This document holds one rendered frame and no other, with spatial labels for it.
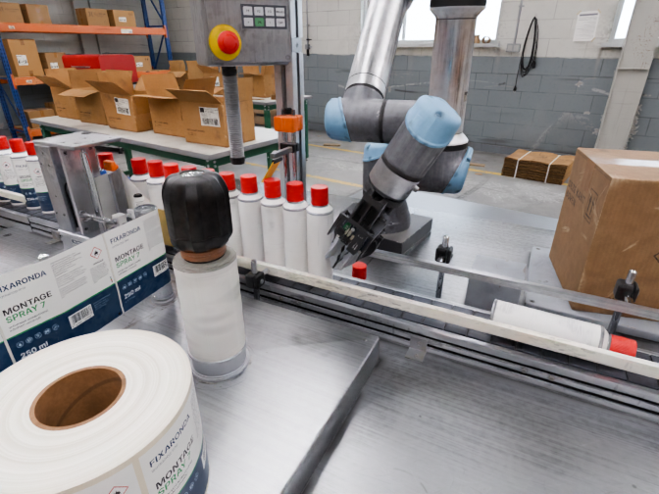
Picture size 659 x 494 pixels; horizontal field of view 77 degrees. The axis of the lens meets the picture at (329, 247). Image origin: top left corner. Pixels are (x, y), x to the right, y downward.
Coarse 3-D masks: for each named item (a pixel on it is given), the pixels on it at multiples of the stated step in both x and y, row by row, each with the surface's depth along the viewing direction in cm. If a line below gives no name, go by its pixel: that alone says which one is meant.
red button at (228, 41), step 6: (228, 30) 73; (222, 36) 72; (228, 36) 72; (234, 36) 73; (222, 42) 72; (228, 42) 73; (234, 42) 73; (222, 48) 73; (228, 48) 73; (234, 48) 74
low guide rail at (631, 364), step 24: (240, 264) 88; (264, 264) 85; (336, 288) 78; (360, 288) 76; (432, 312) 71; (456, 312) 70; (504, 336) 66; (528, 336) 65; (552, 336) 64; (600, 360) 61; (624, 360) 59
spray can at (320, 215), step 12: (312, 192) 76; (324, 192) 76; (312, 204) 77; (324, 204) 77; (312, 216) 77; (324, 216) 77; (312, 228) 78; (324, 228) 78; (312, 240) 79; (324, 240) 79; (312, 252) 80; (324, 252) 80; (312, 264) 82; (324, 264) 81; (324, 276) 82
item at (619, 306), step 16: (384, 256) 79; (400, 256) 78; (448, 272) 75; (464, 272) 73; (480, 272) 72; (528, 288) 69; (544, 288) 68; (560, 288) 68; (592, 304) 65; (608, 304) 64; (624, 304) 63; (656, 320) 62
